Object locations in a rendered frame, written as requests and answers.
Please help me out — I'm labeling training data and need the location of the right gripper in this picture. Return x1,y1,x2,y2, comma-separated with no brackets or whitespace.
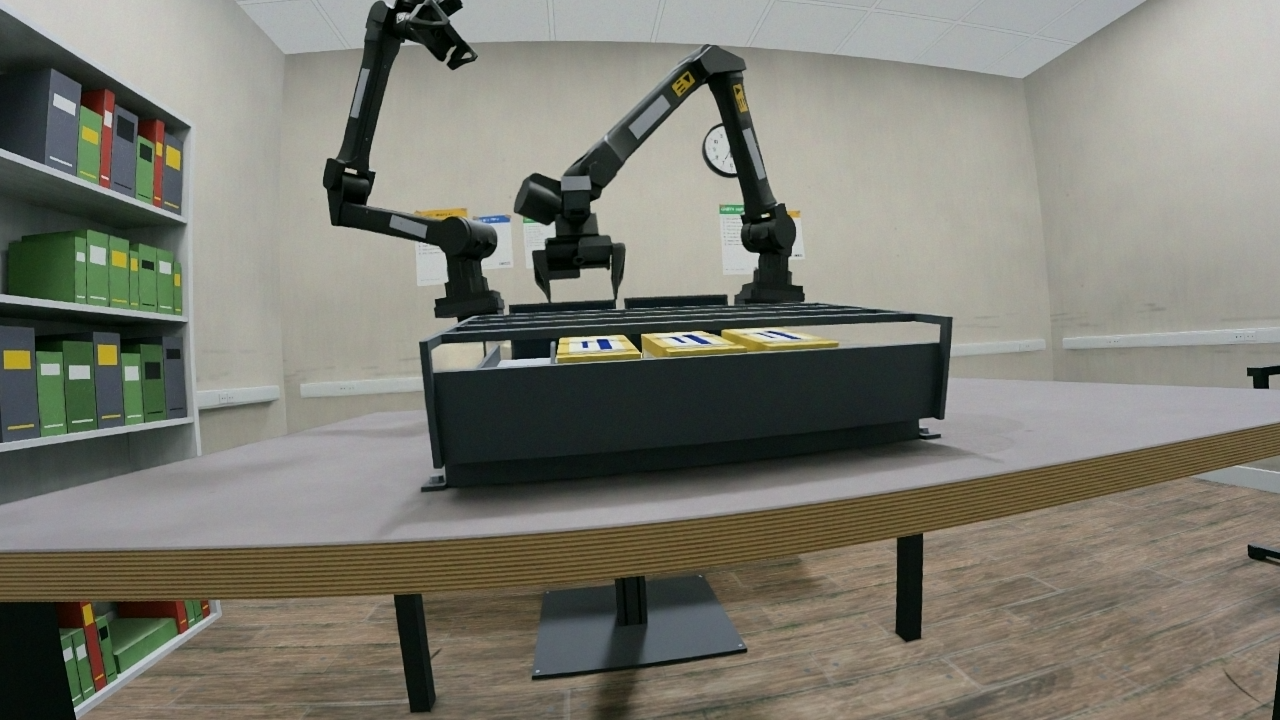
406,0,477,70

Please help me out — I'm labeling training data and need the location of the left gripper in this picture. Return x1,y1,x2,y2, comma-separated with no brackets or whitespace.
532,234,626,305

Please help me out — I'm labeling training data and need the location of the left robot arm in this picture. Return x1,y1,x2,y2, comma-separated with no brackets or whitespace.
515,44,803,292

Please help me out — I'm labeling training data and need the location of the dark grey front panel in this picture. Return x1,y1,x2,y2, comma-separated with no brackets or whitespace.
434,341,940,465

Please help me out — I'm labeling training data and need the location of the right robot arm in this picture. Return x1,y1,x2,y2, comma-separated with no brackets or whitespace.
323,0,500,307

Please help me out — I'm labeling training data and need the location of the yellow butter carton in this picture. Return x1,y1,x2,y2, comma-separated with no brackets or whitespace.
557,334,641,363
641,331,748,357
722,328,838,352

